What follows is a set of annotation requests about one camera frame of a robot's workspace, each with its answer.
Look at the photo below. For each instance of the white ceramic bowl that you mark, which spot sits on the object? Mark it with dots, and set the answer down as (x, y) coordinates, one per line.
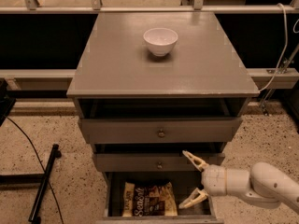
(160, 41)

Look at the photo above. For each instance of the black floor stand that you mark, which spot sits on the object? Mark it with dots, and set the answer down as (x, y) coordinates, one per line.
(42, 180)

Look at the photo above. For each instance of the middle grey drawer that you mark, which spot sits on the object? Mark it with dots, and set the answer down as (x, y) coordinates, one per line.
(141, 162)

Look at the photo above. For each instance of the grey wooden drawer cabinet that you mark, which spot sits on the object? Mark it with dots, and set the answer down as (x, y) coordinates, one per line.
(201, 78)

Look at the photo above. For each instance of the top grey drawer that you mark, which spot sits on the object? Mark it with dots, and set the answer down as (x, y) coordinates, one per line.
(145, 131)

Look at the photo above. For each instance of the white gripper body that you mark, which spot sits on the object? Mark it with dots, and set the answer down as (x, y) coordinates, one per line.
(214, 178)

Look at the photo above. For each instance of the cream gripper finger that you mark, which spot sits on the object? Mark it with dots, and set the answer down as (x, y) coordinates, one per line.
(197, 196)
(197, 162)

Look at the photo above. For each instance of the grey drawer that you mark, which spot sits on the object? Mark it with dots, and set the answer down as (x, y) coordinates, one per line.
(183, 183)
(141, 162)
(145, 131)

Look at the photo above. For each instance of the black equipment at left edge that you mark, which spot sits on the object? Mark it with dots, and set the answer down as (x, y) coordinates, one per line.
(6, 102)

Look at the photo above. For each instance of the bottom grey drawer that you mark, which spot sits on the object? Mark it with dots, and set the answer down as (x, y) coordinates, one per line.
(183, 183)

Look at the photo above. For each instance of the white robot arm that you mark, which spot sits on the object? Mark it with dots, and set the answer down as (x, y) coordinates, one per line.
(264, 185)

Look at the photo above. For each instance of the brown chip bag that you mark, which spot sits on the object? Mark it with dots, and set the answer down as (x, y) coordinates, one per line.
(154, 200)

